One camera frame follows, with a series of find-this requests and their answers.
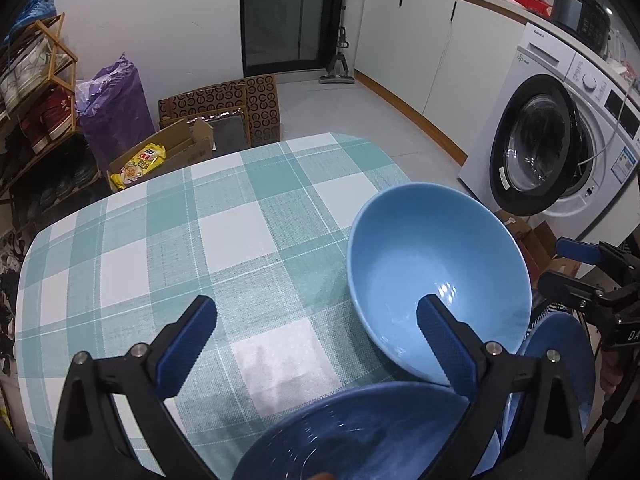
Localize large dark blue bowl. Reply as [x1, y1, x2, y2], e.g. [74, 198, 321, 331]
[232, 382, 469, 479]

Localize light blue bowl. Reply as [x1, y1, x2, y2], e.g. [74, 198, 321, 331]
[346, 182, 532, 385]

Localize white kitchen cabinets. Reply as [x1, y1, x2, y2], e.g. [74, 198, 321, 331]
[355, 0, 527, 164]

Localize white washing machine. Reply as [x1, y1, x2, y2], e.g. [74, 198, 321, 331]
[459, 25, 639, 240]

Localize black pressure cooker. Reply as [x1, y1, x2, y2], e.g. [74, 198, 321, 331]
[550, 0, 611, 58]

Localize teal checked tablecloth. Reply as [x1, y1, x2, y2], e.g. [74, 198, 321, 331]
[16, 133, 406, 479]

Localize yellow snack bag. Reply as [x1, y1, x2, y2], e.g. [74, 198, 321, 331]
[110, 143, 166, 190]

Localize wooden shoe rack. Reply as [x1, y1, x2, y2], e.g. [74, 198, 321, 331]
[1, 13, 79, 194]

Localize upright vacuum cleaner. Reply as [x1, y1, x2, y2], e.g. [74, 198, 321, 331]
[318, 6, 355, 84]

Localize open brown cardboard box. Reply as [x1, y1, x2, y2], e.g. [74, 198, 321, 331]
[107, 119, 215, 192]

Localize purple plastic bag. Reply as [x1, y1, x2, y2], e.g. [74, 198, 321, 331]
[75, 54, 155, 171]

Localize patterned cardboard box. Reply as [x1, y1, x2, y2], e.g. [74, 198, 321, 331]
[158, 75, 281, 148]

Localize black glass door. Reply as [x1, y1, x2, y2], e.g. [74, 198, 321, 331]
[240, 0, 344, 76]

